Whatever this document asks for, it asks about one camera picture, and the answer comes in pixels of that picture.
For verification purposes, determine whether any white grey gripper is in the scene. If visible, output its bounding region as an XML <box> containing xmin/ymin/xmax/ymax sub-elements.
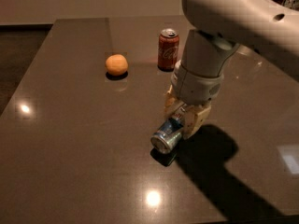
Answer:
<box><xmin>164</xmin><ymin>61</ymin><xmax>224</xmax><ymax>140</ymax></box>

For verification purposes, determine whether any silver blue redbull can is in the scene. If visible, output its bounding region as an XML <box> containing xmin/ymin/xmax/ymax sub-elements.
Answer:
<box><xmin>150</xmin><ymin>118</ymin><xmax>183</xmax><ymax>154</ymax></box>

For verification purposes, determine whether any red coca-cola can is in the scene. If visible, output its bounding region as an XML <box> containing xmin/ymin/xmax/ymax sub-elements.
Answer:
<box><xmin>158</xmin><ymin>28</ymin><xmax>179</xmax><ymax>71</ymax></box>

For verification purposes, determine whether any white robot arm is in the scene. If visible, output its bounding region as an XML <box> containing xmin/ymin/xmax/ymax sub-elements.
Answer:
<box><xmin>165</xmin><ymin>0</ymin><xmax>299</xmax><ymax>139</ymax></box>

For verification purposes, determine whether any orange fruit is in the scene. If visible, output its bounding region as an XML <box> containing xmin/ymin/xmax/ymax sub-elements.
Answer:
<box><xmin>105</xmin><ymin>54</ymin><xmax>128</xmax><ymax>77</ymax></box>

